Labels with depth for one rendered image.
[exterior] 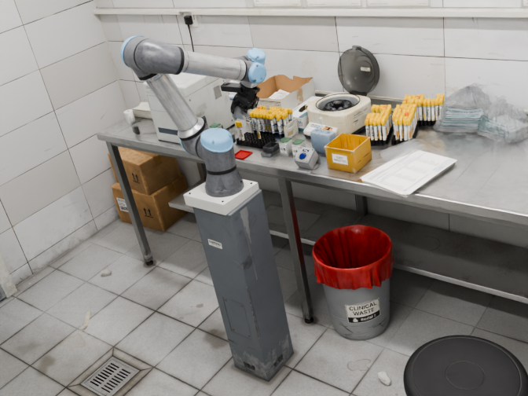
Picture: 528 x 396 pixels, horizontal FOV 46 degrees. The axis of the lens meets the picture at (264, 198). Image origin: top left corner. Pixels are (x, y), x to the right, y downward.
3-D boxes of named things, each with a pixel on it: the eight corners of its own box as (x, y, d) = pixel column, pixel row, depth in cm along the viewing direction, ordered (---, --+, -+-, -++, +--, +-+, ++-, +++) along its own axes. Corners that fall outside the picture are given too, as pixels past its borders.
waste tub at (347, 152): (327, 169, 248) (324, 146, 244) (344, 154, 257) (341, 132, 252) (355, 174, 240) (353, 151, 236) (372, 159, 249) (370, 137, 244)
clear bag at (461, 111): (430, 133, 260) (428, 91, 251) (437, 115, 274) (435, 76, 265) (495, 133, 250) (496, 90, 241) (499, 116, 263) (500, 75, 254)
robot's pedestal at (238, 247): (269, 382, 273) (229, 215, 230) (234, 366, 285) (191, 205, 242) (294, 353, 286) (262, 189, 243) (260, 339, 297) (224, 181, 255)
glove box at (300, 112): (286, 129, 290) (283, 110, 285) (313, 109, 305) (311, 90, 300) (308, 132, 282) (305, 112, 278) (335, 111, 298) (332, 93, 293)
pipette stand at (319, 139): (310, 154, 262) (307, 133, 257) (320, 148, 266) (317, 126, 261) (329, 159, 256) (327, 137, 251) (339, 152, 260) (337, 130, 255)
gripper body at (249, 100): (245, 115, 259) (252, 93, 251) (230, 104, 262) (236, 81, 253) (256, 108, 264) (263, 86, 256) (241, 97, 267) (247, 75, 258)
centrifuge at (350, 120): (297, 136, 281) (293, 111, 275) (339, 111, 297) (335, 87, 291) (337, 146, 264) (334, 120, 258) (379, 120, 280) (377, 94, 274)
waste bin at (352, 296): (306, 331, 297) (292, 256, 275) (345, 287, 320) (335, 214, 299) (377, 357, 274) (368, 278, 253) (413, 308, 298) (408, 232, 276)
